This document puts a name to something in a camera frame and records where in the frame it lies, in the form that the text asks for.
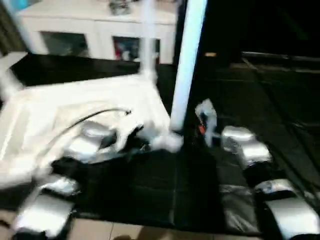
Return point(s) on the white plastic table top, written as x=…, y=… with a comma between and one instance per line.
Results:
x=75, y=110

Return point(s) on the white plastic table leg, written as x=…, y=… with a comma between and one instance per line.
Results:
x=147, y=40
x=186, y=65
x=9, y=82

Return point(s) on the black work mat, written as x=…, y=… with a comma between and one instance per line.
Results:
x=270, y=125

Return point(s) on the small tan block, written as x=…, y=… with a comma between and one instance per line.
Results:
x=210, y=54

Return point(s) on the red bottle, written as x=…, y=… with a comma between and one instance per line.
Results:
x=119, y=50

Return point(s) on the white glass-door cabinet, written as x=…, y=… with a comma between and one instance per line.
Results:
x=65, y=25

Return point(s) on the grey object on cabinet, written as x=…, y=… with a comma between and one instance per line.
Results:
x=120, y=6

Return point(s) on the white edge strip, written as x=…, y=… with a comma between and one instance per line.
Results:
x=12, y=59

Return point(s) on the black metal rail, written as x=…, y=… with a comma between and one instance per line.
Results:
x=280, y=56

